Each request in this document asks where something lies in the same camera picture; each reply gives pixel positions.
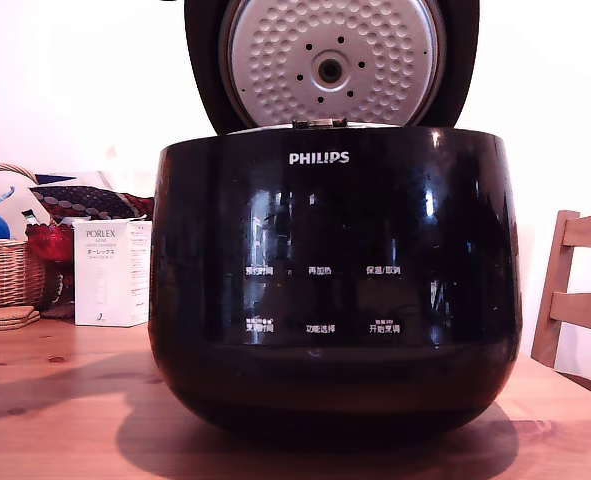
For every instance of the wooden chair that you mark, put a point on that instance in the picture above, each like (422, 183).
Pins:
(550, 300)

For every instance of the silver inner pot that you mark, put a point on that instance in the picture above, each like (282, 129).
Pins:
(260, 130)

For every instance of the white Porlex box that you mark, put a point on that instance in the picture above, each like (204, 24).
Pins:
(100, 280)

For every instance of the wicker basket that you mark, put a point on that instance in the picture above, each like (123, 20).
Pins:
(5, 275)

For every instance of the red glass bowl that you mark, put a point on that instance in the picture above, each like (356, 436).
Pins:
(50, 242)

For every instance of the large paper gift bag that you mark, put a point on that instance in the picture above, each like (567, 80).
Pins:
(75, 200)

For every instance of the black rice cooker body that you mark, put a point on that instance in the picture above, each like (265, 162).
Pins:
(325, 225)

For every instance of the black rice cooker lid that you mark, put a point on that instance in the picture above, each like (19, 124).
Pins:
(200, 60)

